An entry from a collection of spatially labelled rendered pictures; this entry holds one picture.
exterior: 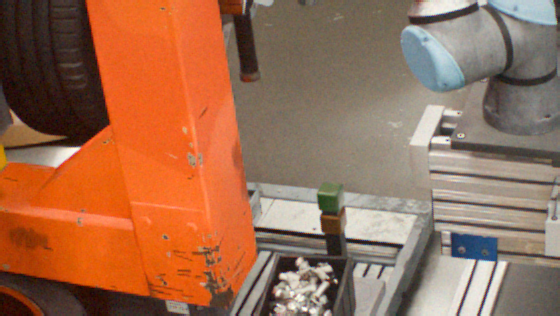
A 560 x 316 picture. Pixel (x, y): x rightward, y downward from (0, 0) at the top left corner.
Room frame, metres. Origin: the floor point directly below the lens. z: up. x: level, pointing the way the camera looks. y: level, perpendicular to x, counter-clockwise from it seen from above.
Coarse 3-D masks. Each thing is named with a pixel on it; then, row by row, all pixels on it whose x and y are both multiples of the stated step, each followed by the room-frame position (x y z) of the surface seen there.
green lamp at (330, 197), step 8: (328, 184) 1.85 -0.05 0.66; (336, 184) 1.84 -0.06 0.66; (320, 192) 1.83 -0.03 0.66; (328, 192) 1.82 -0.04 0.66; (336, 192) 1.82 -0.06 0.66; (320, 200) 1.82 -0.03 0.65; (328, 200) 1.82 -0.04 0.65; (336, 200) 1.81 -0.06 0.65; (344, 200) 1.84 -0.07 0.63; (320, 208) 1.82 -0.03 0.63; (328, 208) 1.82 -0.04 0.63; (336, 208) 1.81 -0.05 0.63
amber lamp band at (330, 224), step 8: (344, 208) 1.84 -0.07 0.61; (320, 216) 1.83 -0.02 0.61; (328, 216) 1.82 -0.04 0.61; (336, 216) 1.82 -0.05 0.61; (344, 216) 1.83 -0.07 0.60; (328, 224) 1.82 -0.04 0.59; (336, 224) 1.81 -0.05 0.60; (344, 224) 1.83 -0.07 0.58; (328, 232) 1.82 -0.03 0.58; (336, 232) 1.81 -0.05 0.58
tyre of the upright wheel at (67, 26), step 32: (0, 0) 2.20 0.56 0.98; (32, 0) 2.16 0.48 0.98; (64, 0) 2.12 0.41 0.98; (0, 32) 2.17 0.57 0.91; (32, 32) 2.14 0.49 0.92; (64, 32) 2.11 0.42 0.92; (0, 64) 2.17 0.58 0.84; (32, 64) 2.14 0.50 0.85; (64, 64) 2.11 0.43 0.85; (96, 64) 2.15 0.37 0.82; (32, 96) 2.16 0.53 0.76; (64, 96) 2.13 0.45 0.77; (96, 96) 2.13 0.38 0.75; (32, 128) 2.25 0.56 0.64; (64, 128) 2.20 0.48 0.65; (96, 128) 2.15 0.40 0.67
